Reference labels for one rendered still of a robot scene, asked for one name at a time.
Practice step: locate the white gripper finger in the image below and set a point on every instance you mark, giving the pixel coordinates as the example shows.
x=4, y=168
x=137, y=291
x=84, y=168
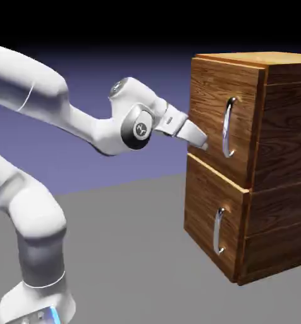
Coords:
x=205, y=146

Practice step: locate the wooden cabinet door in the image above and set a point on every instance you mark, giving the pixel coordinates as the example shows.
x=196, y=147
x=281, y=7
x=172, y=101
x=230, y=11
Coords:
x=203, y=202
x=211, y=106

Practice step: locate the wooden cabinet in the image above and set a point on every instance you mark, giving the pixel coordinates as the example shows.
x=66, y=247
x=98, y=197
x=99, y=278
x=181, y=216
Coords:
x=284, y=164

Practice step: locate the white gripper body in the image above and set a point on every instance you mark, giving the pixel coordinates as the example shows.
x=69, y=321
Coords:
x=191, y=132

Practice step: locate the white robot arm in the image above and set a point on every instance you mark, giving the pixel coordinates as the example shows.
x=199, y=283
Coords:
x=44, y=83

